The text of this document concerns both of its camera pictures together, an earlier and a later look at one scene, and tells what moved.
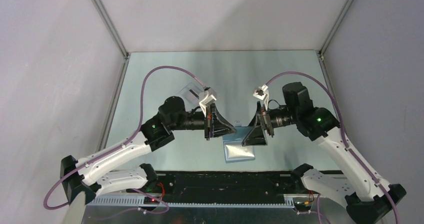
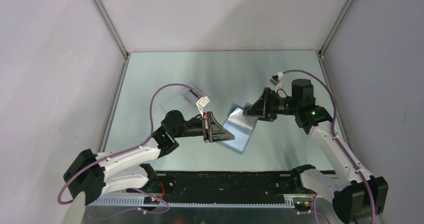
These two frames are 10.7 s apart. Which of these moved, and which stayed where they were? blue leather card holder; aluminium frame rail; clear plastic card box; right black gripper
Moved: right black gripper; blue leather card holder
Stayed: clear plastic card box; aluminium frame rail
